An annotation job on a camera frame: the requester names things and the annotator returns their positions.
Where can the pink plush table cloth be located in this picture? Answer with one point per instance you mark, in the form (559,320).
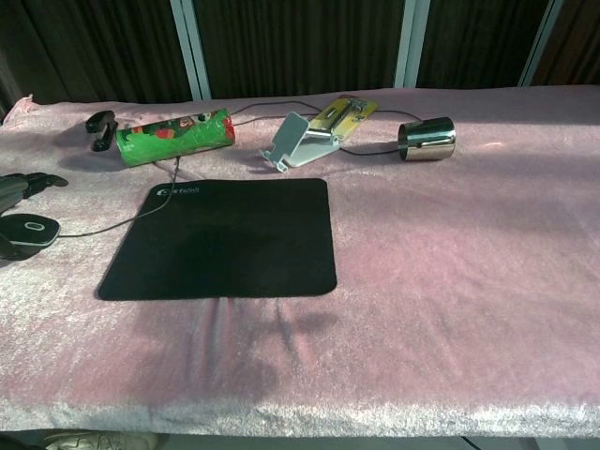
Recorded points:
(422,281)

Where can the white sneaker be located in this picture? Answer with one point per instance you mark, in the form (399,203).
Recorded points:
(103,440)

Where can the green printed cylindrical can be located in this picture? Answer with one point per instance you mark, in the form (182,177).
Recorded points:
(175,136)

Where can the white folding phone stand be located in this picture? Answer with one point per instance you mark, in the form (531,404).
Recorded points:
(300,140)

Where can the yellow packaged tool card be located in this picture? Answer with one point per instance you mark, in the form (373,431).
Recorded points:
(344,115)

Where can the black stapler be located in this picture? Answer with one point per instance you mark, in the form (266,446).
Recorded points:
(102,129)

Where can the shiny metal cup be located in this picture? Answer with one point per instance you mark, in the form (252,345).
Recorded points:
(426,140)

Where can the black mouse pad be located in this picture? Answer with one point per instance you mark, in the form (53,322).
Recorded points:
(225,239)

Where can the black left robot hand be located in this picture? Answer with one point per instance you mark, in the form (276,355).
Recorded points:
(19,185)

